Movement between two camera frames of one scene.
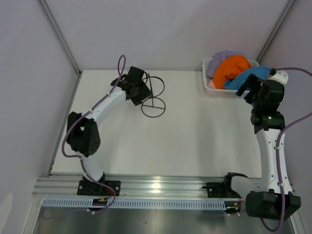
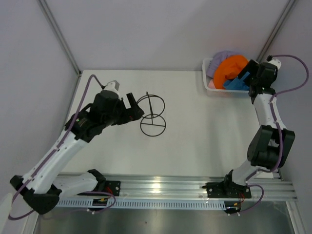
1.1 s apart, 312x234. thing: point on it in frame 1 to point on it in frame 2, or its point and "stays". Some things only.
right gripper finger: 252,81 to 251,67
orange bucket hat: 227,68 stays
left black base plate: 89,188 stays
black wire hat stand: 152,106 to 152,123
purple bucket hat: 215,60 stays
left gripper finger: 137,98 to 131,115
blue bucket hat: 236,82 stays
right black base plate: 221,190 stays
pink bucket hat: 211,85 stays
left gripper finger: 135,74 to 132,101
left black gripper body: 137,85 to 116,118
